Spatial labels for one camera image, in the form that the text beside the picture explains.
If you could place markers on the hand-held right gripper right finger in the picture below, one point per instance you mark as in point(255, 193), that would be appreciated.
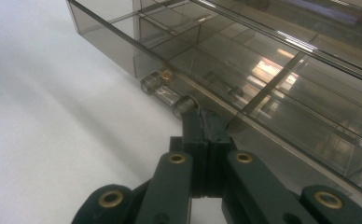
point(218, 140)

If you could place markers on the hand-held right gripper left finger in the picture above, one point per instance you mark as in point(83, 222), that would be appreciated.
point(196, 140)

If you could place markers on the smoky transparent drawer box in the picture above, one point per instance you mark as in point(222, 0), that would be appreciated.
point(325, 28)

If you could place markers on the white board sheet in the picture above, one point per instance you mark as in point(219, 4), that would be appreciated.
point(61, 124)

